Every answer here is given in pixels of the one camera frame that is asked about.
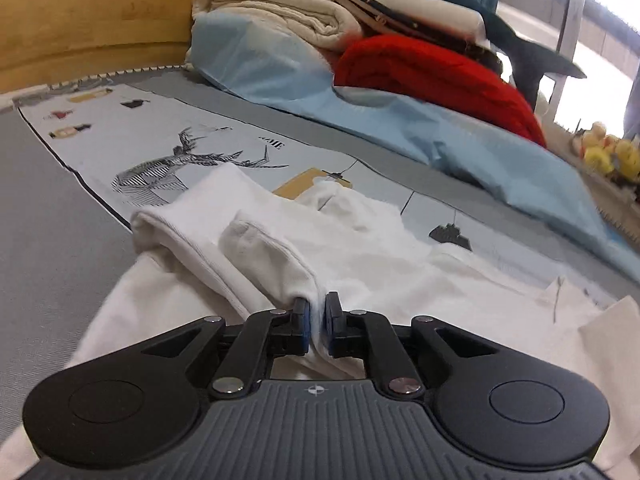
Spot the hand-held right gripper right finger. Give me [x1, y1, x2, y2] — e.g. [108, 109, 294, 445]
[322, 291, 503, 403]

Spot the yellow duck plush toy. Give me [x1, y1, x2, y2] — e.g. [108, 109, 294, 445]
[575, 121, 617, 175]

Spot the white shirt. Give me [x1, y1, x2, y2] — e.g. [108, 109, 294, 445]
[0, 162, 640, 480]

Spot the window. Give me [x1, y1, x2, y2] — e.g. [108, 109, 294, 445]
[495, 0, 640, 137]

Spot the light blue quilt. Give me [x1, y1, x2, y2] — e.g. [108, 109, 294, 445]
[185, 10, 640, 286]

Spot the white folded bedding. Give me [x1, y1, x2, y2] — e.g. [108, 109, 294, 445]
[345, 0, 489, 44]
[250, 0, 507, 69]

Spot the red folded blanket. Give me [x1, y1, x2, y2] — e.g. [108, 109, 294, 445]
[332, 35, 548, 149]

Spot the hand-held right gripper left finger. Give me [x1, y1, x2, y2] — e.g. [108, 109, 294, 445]
[137, 298, 313, 402]

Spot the cream folded blanket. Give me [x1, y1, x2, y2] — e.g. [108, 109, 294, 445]
[191, 0, 362, 52]

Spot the yellow round plush toy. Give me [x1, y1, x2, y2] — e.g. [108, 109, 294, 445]
[612, 136, 640, 179]

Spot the dark blue shark plush toy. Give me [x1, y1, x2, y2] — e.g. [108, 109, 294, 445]
[350, 0, 587, 107]

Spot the wooden headboard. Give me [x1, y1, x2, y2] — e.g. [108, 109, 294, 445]
[0, 0, 222, 94]

